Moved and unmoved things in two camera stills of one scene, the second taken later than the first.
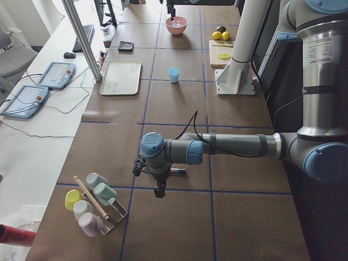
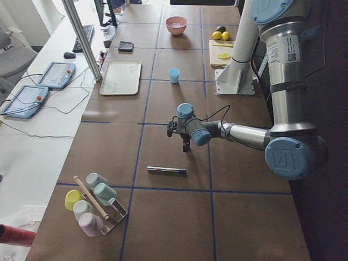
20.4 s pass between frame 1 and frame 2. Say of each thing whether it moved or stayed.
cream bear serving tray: stayed
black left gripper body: moved
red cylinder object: stayed
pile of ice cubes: stayed
